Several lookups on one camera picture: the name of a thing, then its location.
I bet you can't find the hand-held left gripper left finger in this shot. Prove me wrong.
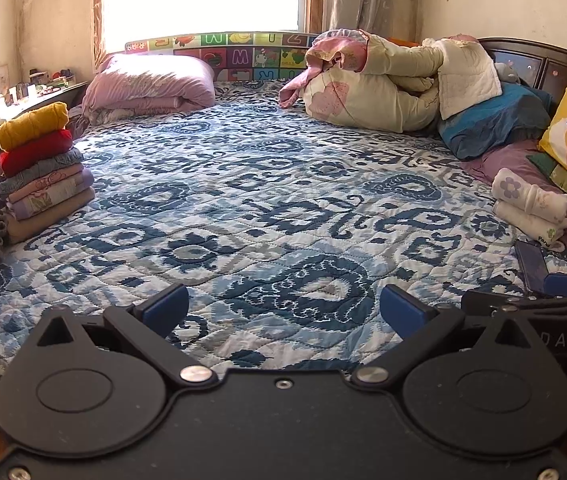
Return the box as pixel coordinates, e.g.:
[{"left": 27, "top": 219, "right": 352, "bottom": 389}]
[{"left": 36, "top": 282, "right": 220, "bottom": 391}]

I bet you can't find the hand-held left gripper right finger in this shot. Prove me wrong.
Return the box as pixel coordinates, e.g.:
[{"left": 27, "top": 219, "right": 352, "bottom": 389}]
[{"left": 348, "top": 284, "right": 531, "bottom": 391}]

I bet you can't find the white floral garment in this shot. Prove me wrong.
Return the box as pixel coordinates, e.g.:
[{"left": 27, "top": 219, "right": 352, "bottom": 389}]
[{"left": 492, "top": 167, "right": 567, "bottom": 223}]

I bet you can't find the stack of folded clothes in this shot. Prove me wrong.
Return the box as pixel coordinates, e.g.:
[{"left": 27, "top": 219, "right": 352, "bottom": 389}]
[{"left": 0, "top": 101, "right": 97, "bottom": 246}]

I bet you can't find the folded white garment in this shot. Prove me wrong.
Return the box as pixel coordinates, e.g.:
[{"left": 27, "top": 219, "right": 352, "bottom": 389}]
[{"left": 492, "top": 200, "right": 567, "bottom": 252}]

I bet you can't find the green cloth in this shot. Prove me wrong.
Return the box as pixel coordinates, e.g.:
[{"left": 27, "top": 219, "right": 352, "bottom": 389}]
[{"left": 526, "top": 152, "right": 567, "bottom": 213}]

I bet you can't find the blue pillow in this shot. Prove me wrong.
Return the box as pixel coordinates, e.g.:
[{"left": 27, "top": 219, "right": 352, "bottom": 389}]
[{"left": 437, "top": 81, "right": 553, "bottom": 161}]

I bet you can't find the blue patterned bedspread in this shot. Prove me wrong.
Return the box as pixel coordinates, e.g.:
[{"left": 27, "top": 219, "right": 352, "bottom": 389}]
[{"left": 0, "top": 80, "right": 567, "bottom": 411}]

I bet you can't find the grey plush toy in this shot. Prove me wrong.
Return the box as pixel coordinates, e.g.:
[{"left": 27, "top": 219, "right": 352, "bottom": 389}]
[{"left": 494, "top": 61, "right": 521, "bottom": 85}]

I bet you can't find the white quilted pad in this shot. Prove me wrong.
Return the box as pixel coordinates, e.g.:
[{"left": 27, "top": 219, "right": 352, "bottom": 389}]
[{"left": 433, "top": 37, "right": 504, "bottom": 121}]

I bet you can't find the dark wooden headboard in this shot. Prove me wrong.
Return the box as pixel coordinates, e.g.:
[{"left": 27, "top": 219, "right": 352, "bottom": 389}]
[{"left": 476, "top": 36, "right": 567, "bottom": 106}]

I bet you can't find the cream floral comforter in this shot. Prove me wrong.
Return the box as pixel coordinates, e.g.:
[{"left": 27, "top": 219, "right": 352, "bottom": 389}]
[{"left": 278, "top": 29, "right": 489, "bottom": 133}]

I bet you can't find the folded pink quilt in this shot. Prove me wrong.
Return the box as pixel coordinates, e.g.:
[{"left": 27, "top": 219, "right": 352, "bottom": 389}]
[{"left": 81, "top": 52, "right": 217, "bottom": 123}]

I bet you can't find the cluttered side desk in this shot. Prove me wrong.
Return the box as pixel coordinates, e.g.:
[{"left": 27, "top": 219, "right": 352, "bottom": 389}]
[{"left": 0, "top": 79, "right": 90, "bottom": 196}]

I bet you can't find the colourful alphabet foam mat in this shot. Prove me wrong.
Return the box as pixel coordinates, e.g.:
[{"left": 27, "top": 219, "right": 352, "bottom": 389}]
[{"left": 124, "top": 31, "right": 320, "bottom": 82}]

